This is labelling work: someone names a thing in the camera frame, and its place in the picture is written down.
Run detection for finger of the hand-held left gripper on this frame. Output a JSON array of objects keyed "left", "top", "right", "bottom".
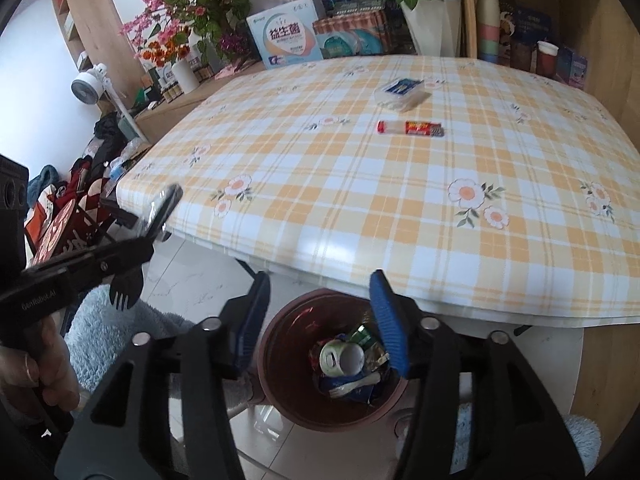
[{"left": 97, "top": 235, "right": 156, "bottom": 279}]

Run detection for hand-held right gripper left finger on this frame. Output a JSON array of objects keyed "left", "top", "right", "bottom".
[{"left": 55, "top": 271, "right": 272, "bottom": 480}]

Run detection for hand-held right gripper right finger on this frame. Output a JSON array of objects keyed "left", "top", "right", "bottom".
[{"left": 369, "top": 269, "right": 586, "bottom": 480}]

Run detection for green sachet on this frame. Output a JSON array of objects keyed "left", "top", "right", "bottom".
[{"left": 349, "top": 324, "right": 381, "bottom": 349}]

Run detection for brown plastic bin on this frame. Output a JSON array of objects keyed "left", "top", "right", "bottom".
[{"left": 257, "top": 288, "right": 417, "bottom": 434}]

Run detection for black plastic spork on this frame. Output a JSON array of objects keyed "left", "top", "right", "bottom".
[{"left": 109, "top": 183, "right": 184, "bottom": 312}]

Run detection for blue coffee bag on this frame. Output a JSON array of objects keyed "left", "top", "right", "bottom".
[{"left": 315, "top": 370, "right": 352, "bottom": 397}]

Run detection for person's left hand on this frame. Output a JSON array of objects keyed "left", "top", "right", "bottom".
[{"left": 0, "top": 317, "right": 81, "bottom": 414}]

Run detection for light blue fluffy rug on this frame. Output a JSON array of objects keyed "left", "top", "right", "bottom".
[{"left": 64, "top": 284, "right": 187, "bottom": 392}]

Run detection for pile of clothing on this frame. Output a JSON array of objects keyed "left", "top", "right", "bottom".
[{"left": 24, "top": 114, "right": 152, "bottom": 272}]

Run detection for yellow plaid tablecloth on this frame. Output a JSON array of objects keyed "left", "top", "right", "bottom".
[{"left": 116, "top": 54, "right": 640, "bottom": 329}]

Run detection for wooden sideboard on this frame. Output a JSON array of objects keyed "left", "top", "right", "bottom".
[{"left": 134, "top": 59, "right": 267, "bottom": 144}]

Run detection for row of small brown bottles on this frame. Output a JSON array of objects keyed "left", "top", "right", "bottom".
[{"left": 144, "top": 66, "right": 214, "bottom": 104}]

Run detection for white desk fan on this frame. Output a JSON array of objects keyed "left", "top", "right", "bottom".
[{"left": 69, "top": 62, "right": 152, "bottom": 147}]

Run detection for white ribbed vase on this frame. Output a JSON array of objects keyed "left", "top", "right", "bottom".
[{"left": 171, "top": 57, "right": 200, "bottom": 95}]

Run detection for red sachet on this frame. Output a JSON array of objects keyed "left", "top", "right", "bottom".
[{"left": 377, "top": 119, "right": 445, "bottom": 139}]

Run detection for orange artificial flowers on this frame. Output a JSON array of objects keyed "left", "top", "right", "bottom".
[{"left": 139, "top": 37, "right": 191, "bottom": 69}]

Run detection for pink cloth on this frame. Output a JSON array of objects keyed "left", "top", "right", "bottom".
[{"left": 214, "top": 59, "right": 264, "bottom": 81}]

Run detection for clear cotton swab box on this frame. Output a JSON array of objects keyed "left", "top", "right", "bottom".
[{"left": 373, "top": 77, "right": 432, "bottom": 111}]

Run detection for purple artificial flowers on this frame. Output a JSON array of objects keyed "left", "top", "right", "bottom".
[{"left": 217, "top": 32, "right": 251, "bottom": 59}]

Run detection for pink blossom flower arrangement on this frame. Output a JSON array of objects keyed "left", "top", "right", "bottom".
[{"left": 120, "top": 0, "right": 282, "bottom": 62}]

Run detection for white blue supplement box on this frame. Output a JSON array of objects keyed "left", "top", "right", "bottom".
[{"left": 245, "top": 0, "right": 325, "bottom": 70}]

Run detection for peach teal patterned box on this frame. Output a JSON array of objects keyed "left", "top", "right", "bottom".
[{"left": 312, "top": 10, "right": 401, "bottom": 60}]

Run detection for white angular vase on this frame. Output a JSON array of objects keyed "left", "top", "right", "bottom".
[{"left": 399, "top": 0, "right": 462, "bottom": 57}]

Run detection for brown cup with white lid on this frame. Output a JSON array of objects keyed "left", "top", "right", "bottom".
[{"left": 535, "top": 40, "right": 559, "bottom": 79}]

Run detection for stack of pastel cups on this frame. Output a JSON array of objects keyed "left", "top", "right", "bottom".
[{"left": 474, "top": 0, "right": 501, "bottom": 64}]

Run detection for small purple box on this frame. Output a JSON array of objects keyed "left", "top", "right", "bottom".
[{"left": 554, "top": 45, "right": 589, "bottom": 89}]

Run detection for black box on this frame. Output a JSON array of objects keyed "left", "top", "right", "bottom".
[{"left": 327, "top": 0, "right": 386, "bottom": 21}]

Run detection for blue printed box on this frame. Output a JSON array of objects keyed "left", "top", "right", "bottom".
[{"left": 499, "top": 0, "right": 554, "bottom": 46}]

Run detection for wooden shelf unit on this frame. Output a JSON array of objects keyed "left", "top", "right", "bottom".
[{"left": 457, "top": 0, "right": 640, "bottom": 107}]

